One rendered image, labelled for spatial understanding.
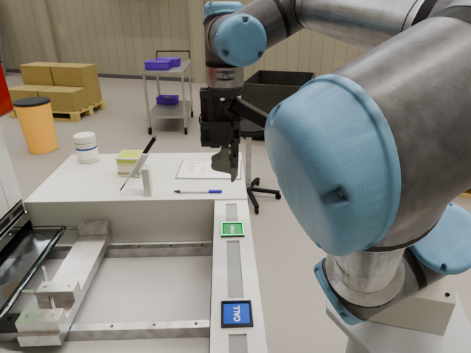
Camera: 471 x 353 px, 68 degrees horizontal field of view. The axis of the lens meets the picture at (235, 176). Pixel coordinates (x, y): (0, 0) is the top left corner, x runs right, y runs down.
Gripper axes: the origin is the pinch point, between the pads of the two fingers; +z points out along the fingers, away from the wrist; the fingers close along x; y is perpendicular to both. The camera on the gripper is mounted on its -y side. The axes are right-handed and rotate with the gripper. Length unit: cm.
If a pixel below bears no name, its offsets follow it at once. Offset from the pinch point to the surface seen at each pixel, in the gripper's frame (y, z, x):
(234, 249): 0.5, 15.1, 7.0
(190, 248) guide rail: 12.3, 26.2, -8.0
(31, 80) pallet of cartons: 288, 64, -470
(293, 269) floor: -39, 111, -95
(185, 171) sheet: 15.2, 13.9, -33.0
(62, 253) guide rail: 48, 27, -8
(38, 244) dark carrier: 51, 21, -4
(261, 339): -3.1, 14.7, 31.2
